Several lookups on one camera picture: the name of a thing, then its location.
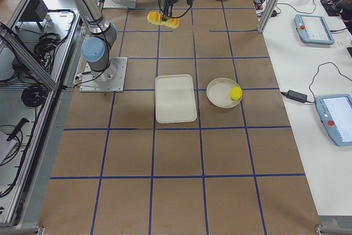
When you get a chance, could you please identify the cream rectangular tray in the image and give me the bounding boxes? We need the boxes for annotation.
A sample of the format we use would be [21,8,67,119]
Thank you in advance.
[155,74,197,124]

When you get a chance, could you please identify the upper teach pendant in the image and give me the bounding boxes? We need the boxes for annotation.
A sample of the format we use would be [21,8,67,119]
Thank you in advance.
[294,14,334,46]

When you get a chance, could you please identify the yellow lemon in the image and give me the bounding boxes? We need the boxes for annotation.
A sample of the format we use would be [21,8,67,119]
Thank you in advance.
[229,86,243,101]

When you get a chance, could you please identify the black power adapter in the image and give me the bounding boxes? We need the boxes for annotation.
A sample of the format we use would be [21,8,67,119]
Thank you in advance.
[287,90,307,103]

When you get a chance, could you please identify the lower teach pendant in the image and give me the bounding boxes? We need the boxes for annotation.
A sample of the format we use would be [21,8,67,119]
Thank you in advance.
[315,94,351,147]

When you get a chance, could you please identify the cream shallow plate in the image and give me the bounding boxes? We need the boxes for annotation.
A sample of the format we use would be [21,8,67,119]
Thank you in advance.
[206,78,242,108]

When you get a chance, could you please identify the teach pendant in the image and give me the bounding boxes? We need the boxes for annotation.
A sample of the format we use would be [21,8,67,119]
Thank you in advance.
[315,94,351,147]
[294,14,334,46]

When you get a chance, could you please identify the orange striped bread loaf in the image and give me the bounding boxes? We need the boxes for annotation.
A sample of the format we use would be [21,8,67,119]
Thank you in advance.
[147,12,179,29]

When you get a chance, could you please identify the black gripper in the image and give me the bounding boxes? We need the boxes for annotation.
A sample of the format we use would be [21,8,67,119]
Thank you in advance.
[163,1,173,19]

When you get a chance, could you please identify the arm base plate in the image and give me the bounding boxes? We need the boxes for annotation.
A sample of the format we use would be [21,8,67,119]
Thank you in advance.
[103,0,136,9]
[79,57,128,92]

